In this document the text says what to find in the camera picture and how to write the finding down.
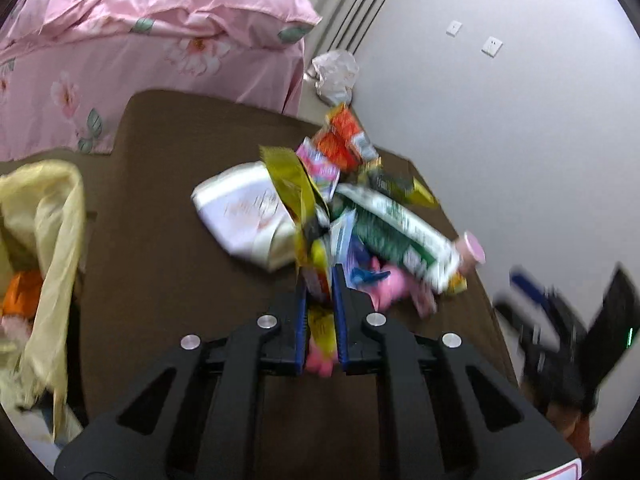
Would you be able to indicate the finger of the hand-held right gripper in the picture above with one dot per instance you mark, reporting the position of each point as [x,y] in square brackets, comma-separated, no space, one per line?
[525,285]

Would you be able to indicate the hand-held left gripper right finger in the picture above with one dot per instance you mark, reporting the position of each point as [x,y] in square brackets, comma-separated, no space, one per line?
[339,320]

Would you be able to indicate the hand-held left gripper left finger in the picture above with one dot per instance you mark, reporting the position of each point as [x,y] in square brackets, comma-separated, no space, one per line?
[301,320]

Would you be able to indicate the pink plastic wrapper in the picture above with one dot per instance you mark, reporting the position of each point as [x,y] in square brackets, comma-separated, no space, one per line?
[395,285]

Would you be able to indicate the yellow foil wrapper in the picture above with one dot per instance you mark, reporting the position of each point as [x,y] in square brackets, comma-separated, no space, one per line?
[290,180]

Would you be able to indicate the yellow plastic trash bag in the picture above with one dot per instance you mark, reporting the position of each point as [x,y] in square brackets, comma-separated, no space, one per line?
[50,240]

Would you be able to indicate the blue white wrapper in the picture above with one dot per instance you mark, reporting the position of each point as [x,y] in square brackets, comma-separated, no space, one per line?
[357,260]

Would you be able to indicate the pink lidded cup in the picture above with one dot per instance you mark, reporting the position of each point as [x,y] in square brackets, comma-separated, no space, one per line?
[472,250]

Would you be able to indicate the small yellow packet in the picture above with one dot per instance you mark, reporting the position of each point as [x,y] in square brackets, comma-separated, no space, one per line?
[457,285]

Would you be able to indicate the small pink white packet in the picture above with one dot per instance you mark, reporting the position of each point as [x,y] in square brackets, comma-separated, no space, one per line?
[424,301]

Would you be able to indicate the green white snack bag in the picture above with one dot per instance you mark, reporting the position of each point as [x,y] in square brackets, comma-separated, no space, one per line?
[400,230]

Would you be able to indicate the dark green yellow packet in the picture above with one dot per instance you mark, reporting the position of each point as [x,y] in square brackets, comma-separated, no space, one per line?
[390,182]

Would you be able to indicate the orange snack packet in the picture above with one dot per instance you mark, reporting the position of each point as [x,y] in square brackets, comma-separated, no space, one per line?
[340,147]

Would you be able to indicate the white crumpled plastic bag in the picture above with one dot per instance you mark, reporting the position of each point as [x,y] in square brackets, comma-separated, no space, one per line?
[336,75]

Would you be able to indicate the pink floral bed sheet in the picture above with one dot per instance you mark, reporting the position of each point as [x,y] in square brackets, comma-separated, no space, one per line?
[125,90]

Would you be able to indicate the beige striped curtain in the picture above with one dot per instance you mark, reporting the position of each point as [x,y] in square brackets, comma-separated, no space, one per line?
[350,0]

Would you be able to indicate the pink floral quilt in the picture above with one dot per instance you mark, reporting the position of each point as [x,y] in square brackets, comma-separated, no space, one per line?
[165,5]

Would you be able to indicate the white wall socket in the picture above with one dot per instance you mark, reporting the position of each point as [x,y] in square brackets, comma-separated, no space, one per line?
[492,46]
[454,27]

